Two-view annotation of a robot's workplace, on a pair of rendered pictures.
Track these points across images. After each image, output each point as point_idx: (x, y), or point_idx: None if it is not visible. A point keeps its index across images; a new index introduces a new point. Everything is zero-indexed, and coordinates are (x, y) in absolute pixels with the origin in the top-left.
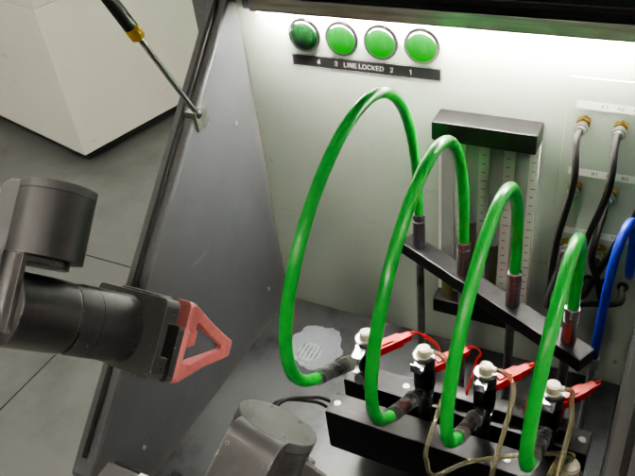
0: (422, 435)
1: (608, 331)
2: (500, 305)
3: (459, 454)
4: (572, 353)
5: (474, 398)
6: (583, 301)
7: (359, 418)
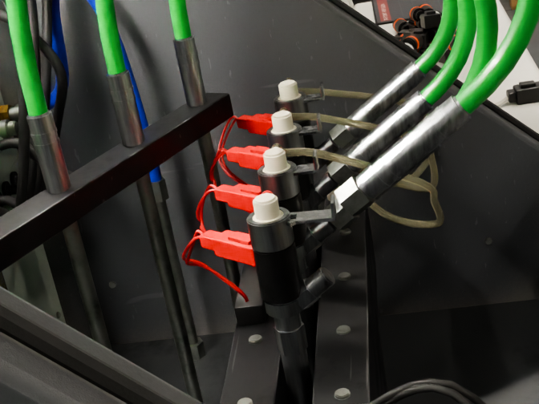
0: (351, 295)
1: (37, 272)
2: (137, 148)
3: (363, 260)
4: (219, 97)
5: (304, 182)
6: (67, 171)
7: (360, 359)
